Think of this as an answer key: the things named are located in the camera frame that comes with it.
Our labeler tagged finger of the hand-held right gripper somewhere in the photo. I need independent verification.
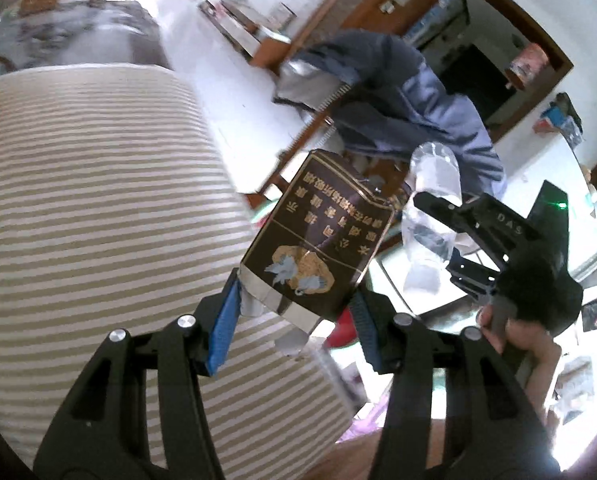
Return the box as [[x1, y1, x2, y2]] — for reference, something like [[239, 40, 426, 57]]
[[448, 247, 504, 303], [412, 192, 484, 233]]

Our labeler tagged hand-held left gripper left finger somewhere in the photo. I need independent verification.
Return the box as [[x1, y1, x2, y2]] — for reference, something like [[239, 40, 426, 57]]
[[32, 272, 244, 480]]

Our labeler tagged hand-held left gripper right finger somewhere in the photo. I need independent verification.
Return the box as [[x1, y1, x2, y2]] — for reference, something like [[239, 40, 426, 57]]
[[351, 287, 561, 480]]

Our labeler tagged clear plastic bottle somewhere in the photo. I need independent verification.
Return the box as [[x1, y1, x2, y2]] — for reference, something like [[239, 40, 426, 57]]
[[401, 141, 464, 296]]

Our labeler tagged dark cigarette box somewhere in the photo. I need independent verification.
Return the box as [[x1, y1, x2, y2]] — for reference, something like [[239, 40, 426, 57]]
[[236, 150, 410, 358]]

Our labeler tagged person's right forearm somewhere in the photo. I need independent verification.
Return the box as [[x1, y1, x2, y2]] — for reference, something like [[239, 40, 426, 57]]
[[521, 377, 554, 423]]

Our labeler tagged person's right hand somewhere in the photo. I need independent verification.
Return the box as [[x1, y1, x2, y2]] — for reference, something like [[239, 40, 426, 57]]
[[477, 304, 563, 391]]

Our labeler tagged blue jacket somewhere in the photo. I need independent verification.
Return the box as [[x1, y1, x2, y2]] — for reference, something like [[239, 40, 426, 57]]
[[273, 30, 506, 201]]

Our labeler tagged wooden chair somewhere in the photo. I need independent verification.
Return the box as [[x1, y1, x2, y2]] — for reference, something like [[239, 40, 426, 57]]
[[248, 82, 359, 208]]

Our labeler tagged beige striped mattress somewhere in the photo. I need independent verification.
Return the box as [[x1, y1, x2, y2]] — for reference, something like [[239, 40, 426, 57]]
[[0, 62, 359, 466]]

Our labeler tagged floral tin can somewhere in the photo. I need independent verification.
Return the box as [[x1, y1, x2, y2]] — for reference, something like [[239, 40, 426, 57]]
[[508, 42, 549, 91]]

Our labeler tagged wooden low cabinet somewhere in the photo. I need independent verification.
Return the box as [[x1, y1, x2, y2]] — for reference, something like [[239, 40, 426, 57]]
[[198, 0, 299, 68]]

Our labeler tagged dark patterned coffee table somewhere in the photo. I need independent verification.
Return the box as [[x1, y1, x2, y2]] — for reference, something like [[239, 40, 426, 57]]
[[0, 0, 172, 78]]

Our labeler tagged wooden wall cabinet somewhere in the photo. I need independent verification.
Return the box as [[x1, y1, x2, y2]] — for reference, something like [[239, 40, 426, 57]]
[[288, 0, 574, 143]]

